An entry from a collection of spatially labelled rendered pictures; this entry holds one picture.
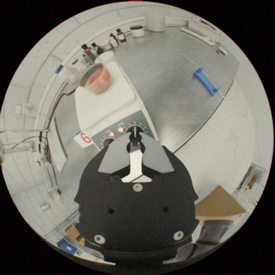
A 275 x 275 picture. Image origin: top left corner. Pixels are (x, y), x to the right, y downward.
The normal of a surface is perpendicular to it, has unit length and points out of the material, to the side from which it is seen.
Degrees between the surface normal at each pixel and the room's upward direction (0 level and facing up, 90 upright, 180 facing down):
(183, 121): 0
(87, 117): 0
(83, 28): 90
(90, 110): 0
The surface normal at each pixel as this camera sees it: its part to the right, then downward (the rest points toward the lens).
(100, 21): 0.62, 0.78
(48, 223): 0.76, -0.62
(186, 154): -0.20, 0.06
